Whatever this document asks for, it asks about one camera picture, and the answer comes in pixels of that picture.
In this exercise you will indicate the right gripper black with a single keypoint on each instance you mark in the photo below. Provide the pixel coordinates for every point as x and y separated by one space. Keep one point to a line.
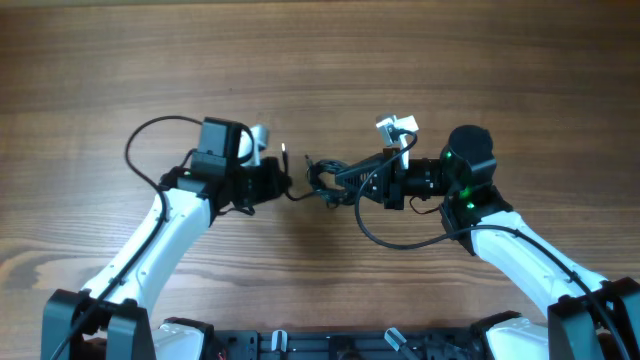
389 187

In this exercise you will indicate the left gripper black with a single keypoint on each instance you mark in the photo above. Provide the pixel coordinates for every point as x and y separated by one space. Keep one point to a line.
271 170

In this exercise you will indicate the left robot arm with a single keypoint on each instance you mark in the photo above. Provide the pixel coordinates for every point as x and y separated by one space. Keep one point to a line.
109 318

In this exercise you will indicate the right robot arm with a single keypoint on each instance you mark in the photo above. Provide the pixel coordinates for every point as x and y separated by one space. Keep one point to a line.
588 316

